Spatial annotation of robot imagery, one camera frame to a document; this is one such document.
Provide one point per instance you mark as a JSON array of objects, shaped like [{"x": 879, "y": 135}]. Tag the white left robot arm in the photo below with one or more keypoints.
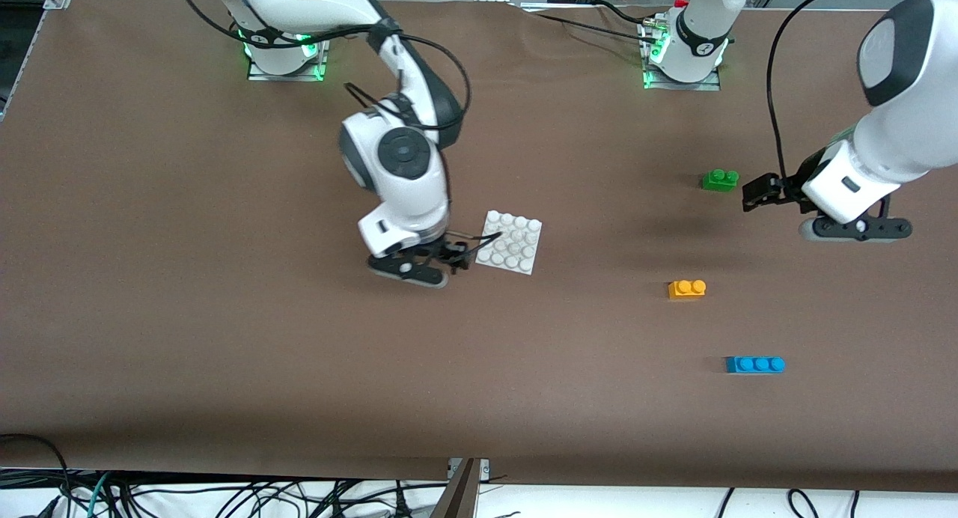
[{"x": 898, "y": 144}]

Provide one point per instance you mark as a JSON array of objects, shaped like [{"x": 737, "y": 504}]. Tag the yellow two-stud block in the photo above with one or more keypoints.
[{"x": 686, "y": 289}]

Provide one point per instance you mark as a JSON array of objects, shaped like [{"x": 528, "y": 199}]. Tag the white studded base plate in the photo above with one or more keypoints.
[{"x": 513, "y": 242}]

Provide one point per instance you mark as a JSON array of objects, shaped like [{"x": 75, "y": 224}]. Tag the blue three-stud block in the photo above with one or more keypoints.
[{"x": 754, "y": 364}]

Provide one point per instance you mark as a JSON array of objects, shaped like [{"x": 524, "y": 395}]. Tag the green two-stud block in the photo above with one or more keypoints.
[{"x": 720, "y": 180}]

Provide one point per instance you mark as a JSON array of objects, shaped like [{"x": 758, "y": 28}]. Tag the brown table cover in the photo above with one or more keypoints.
[{"x": 479, "y": 368}]

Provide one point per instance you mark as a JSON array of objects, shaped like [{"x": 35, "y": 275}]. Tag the aluminium post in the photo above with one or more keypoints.
[{"x": 458, "y": 495}]

